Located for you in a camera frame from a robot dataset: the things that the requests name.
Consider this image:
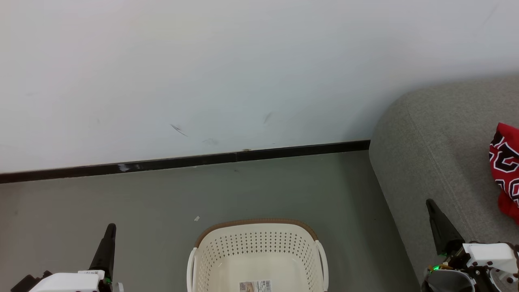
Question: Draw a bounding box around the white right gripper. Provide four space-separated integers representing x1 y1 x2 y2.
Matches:
426 199 519 284

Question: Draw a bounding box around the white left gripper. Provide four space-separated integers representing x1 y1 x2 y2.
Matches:
28 223 124 292

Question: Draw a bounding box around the red jersey with black print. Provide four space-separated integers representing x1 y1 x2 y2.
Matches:
489 123 519 225

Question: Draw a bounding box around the grey fabric sofa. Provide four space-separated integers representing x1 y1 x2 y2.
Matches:
369 75 519 292

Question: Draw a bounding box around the barcode sticker label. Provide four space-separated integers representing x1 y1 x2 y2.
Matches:
239 280 272 292

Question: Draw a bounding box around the cream perforated laundry basket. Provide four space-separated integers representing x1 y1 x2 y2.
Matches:
187 219 329 292

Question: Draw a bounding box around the black wall baseboard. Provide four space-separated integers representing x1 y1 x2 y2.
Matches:
0 140 371 184

